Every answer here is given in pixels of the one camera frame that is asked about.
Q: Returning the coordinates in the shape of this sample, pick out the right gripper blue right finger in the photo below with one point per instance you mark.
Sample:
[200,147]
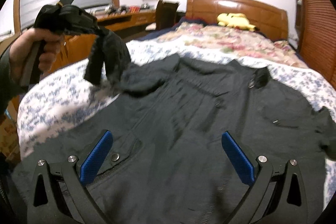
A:
[242,163]

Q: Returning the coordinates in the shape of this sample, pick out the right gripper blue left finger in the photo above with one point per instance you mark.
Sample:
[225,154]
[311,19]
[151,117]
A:
[93,156]

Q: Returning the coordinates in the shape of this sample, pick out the dark grey jacket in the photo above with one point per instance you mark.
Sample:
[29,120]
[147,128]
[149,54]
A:
[57,195]

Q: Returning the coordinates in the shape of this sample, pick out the left forearm grey sleeve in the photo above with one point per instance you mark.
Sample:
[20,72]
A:
[9,88]

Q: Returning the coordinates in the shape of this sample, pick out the wooden desk cabinet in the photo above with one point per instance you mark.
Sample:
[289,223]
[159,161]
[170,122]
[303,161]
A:
[128,26]

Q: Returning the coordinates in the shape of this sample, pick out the blue floral white quilt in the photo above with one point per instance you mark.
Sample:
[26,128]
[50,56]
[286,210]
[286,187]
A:
[167,125]

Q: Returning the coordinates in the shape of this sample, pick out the dark wooden chair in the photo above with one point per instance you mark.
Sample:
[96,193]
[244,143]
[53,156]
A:
[165,16]

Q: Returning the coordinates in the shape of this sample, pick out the pink floral blanket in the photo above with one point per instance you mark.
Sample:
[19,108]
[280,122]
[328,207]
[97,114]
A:
[234,41]

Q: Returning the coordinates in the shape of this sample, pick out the yellow plush toy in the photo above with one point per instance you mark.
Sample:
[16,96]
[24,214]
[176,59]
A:
[236,20]

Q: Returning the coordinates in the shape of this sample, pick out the wooden louvered wardrobe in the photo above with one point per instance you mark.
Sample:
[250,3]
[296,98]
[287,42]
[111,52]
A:
[315,25]

